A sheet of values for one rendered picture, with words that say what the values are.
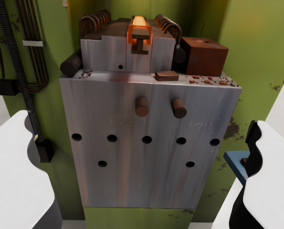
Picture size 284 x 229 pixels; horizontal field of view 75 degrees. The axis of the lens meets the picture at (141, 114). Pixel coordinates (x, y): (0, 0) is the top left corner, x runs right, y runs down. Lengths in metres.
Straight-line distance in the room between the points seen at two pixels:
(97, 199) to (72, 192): 0.37
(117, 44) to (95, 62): 0.06
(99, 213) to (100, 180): 0.17
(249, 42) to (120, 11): 0.52
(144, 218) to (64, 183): 0.42
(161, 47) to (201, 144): 0.26
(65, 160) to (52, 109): 0.24
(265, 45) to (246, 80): 0.11
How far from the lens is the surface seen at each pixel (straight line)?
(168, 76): 0.40
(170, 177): 0.57
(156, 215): 0.73
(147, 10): 0.89
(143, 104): 0.36
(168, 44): 0.42
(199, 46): 0.44
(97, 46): 0.43
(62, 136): 0.77
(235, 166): 0.51
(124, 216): 0.73
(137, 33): 0.32
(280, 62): 0.72
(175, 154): 0.50
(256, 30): 0.64
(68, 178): 0.93
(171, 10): 0.90
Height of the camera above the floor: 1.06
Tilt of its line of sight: 32 degrees down
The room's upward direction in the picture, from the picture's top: 4 degrees clockwise
